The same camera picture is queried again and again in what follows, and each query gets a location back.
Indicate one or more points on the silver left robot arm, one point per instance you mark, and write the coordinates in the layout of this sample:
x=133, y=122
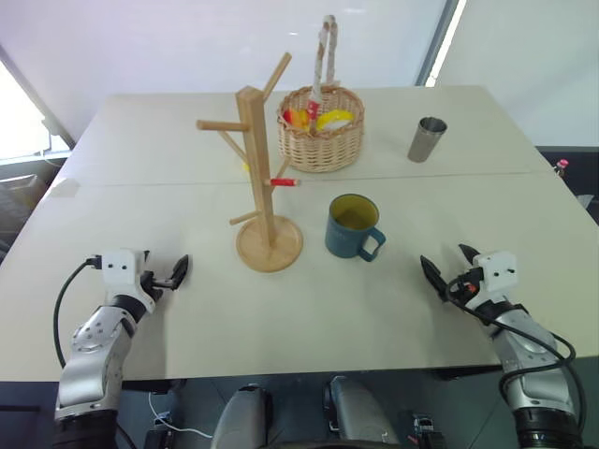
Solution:
x=89, y=360

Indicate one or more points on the red tape mark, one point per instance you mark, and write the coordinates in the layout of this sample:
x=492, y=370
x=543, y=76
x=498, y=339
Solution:
x=285, y=182

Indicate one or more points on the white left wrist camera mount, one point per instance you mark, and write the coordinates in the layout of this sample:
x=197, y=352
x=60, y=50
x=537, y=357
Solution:
x=119, y=269

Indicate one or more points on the wooden mug tree stand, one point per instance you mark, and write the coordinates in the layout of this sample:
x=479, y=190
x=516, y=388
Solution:
x=256, y=187

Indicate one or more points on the stainless steel cup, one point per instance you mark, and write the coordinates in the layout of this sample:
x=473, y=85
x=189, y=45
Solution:
x=423, y=145

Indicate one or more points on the yellow toy fruit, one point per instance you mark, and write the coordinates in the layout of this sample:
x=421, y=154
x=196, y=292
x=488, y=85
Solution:
x=334, y=117

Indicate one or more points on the blue enamel mug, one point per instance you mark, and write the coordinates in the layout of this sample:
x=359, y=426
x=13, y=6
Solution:
x=344, y=238

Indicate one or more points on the orange toy fruit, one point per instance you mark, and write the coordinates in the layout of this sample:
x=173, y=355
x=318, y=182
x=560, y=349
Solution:
x=295, y=118

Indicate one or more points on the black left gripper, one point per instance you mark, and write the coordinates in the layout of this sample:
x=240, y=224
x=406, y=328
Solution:
x=150, y=283

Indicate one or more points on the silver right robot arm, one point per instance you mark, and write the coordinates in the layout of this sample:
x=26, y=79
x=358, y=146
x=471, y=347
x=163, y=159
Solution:
x=519, y=327

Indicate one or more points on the bottle with pink cap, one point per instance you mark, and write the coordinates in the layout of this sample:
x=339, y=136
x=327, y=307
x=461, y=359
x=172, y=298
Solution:
x=561, y=166

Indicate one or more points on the dark grey rounded shape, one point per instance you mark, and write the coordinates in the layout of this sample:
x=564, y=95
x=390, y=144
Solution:
x=358, y=411
x=241, y=416

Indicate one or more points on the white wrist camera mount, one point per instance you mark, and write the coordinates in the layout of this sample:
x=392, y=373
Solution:
x=498, y=271
x=119, y=269

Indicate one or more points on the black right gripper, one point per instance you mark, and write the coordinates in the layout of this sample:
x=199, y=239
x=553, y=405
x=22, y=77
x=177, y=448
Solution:
x=473, y=280

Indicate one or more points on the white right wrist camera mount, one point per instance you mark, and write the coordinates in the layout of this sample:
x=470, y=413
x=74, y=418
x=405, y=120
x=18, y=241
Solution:
x=498, y=271

